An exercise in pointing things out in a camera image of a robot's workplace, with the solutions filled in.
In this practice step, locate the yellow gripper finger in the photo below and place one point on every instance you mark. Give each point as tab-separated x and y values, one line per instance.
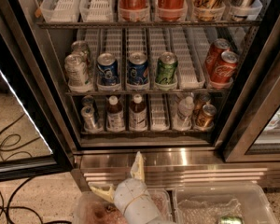
137	170
106	194

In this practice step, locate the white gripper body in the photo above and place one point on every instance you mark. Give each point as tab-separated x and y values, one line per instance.
130	190

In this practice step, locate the brown bottle white cap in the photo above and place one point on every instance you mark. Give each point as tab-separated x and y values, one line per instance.
138	114
115	114

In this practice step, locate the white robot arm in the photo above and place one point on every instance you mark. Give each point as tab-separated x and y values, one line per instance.
158	221

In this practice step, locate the clear water bottle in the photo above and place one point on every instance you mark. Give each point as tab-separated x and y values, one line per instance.
184	114

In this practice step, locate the open fridge glass door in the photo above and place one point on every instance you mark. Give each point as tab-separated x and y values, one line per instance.
33	136

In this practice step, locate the left clear plastic bin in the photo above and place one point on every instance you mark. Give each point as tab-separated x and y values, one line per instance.
91	209

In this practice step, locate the clear plastic bin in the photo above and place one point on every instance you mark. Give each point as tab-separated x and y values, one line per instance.
91	209
206	203

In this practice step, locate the right clear plastic bin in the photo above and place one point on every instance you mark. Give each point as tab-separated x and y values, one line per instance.
206	203

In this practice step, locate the front silver slim can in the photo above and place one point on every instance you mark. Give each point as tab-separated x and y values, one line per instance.
91	121

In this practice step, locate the silver slim can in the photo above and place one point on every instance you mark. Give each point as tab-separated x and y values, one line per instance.
87	100
91	121

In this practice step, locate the front gold can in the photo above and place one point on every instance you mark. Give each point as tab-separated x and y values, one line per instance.
206	116

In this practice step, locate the rear silver slim can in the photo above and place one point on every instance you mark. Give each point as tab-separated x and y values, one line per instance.
87	100

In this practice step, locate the green can in bin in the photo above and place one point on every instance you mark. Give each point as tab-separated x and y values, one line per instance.
230	220

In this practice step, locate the rear gold can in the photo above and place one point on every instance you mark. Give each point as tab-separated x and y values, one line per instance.
201	99

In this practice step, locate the right blue pepsi can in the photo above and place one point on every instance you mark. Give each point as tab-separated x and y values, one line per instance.
137	69

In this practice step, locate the blue pepsi can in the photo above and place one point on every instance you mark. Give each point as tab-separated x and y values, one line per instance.
107	66
137	69

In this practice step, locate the green soda can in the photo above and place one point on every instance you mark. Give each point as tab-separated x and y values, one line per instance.
166	67

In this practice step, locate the left blue pepsi can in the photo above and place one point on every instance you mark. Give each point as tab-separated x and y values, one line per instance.
107	66

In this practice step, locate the front white can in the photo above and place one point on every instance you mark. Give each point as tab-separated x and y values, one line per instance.
77	71

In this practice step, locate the white can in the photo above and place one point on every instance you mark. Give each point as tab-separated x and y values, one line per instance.
81	47
77	71

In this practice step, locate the front red coke can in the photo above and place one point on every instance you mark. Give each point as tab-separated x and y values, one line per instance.
224	67

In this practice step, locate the rear white can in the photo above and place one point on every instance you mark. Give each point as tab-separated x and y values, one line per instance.
81	47

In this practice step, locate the rear red coke can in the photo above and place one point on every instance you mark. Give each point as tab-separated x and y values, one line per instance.
216	48

